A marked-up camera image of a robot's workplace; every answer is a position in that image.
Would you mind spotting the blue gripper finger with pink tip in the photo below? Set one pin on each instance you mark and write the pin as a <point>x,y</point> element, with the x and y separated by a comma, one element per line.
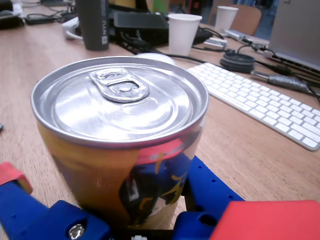
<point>30,220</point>
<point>210,190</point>

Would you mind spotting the yellow energy drink can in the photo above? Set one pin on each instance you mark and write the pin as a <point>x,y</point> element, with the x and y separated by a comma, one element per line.
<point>112,125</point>

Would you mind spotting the white keyboard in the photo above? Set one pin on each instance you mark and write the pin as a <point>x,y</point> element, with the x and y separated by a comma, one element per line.
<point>262,102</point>

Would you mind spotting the white computer mouse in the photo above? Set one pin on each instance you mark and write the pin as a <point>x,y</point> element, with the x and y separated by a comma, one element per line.
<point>157,58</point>

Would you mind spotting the small white box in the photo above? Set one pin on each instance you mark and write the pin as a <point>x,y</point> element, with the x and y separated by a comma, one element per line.
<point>215,43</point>

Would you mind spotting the silver flat notebook device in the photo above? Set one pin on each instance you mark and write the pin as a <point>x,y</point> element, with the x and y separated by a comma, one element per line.
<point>240,36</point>

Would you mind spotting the large white paper cup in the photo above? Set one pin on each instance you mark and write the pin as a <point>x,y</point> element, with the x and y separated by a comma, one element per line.
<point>183,35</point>

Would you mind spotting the small white paper cup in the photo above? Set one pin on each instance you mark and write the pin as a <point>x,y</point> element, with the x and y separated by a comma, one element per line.
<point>226,18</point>

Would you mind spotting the wooden chair back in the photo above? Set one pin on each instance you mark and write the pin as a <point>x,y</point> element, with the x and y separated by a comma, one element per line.
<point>247,20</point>

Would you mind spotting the black flat box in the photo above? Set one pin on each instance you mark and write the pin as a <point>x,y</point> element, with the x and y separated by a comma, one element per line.
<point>142,25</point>

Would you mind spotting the silver laptop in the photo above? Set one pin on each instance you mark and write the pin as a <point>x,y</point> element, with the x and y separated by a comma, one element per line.
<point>295,32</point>

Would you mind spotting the black sign with magenta letter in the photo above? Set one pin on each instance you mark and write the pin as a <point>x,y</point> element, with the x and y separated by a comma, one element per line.
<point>195,6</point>

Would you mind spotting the green object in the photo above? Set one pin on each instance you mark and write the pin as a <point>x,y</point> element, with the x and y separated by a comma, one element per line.
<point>160,6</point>

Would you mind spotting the white plug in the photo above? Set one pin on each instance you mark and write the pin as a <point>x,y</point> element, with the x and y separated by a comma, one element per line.
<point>71,28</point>

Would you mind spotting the black device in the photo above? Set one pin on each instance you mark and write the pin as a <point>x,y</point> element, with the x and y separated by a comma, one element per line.
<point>10,20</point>

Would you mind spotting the dark grey bottle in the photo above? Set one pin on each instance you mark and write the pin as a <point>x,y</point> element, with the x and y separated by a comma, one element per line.
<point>93,25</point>

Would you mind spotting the red camera mount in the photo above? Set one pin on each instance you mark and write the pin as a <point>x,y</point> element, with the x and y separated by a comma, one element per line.
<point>270,222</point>

